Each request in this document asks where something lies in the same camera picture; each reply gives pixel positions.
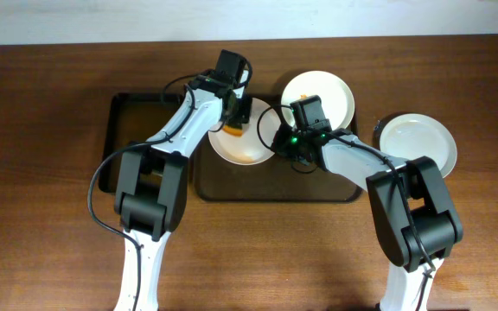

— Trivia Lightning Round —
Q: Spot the white plate with ketchup streak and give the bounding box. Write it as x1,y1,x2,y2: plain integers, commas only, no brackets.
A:
378,113,457,178

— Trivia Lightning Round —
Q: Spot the orange green sponge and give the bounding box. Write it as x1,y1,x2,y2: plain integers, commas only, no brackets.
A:
222,124,244,137

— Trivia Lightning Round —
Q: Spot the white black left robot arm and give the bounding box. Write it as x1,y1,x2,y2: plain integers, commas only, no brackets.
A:
115,71,249,310

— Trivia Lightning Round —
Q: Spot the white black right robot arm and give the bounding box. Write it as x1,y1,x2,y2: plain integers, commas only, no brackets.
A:
271,124,463,310

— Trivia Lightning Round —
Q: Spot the large dark brown tray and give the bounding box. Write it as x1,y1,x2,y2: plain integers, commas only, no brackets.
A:
193,95,361,203

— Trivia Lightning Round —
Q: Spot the small dark brown tray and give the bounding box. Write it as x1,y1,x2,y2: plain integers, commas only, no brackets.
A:
98,92,183,194

